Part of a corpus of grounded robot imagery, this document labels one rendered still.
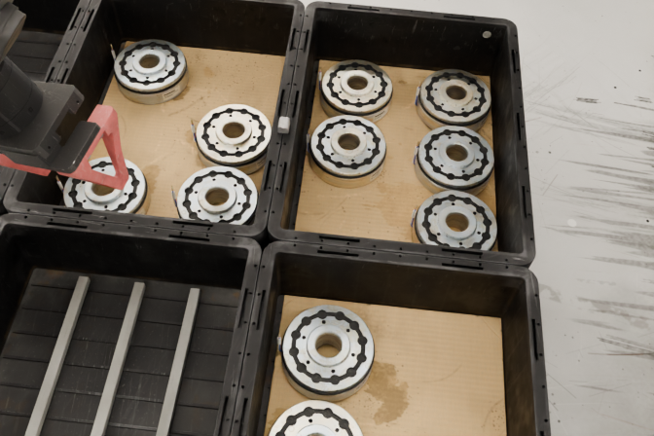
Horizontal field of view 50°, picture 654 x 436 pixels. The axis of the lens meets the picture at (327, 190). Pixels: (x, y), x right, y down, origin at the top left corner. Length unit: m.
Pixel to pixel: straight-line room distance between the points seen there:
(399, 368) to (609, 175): 0.55
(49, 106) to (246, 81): 0.50
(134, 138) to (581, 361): 0.68
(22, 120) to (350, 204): 0.46
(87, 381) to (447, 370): 0.40
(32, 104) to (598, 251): 0.82
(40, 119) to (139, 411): 0.36
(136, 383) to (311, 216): 0.29
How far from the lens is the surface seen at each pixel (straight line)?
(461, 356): 0.84
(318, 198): 0.92
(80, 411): 0.83
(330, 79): 1.01
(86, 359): 0.85
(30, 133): 0.60
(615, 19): 1.48
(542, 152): 1.20
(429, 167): 0.92
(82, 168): 0.58
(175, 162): 0.97
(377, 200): 0.92
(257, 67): 1.07
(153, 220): 0.80
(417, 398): 0.81
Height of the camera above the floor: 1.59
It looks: 55 degrees down
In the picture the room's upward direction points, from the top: 4 degrees clockwise
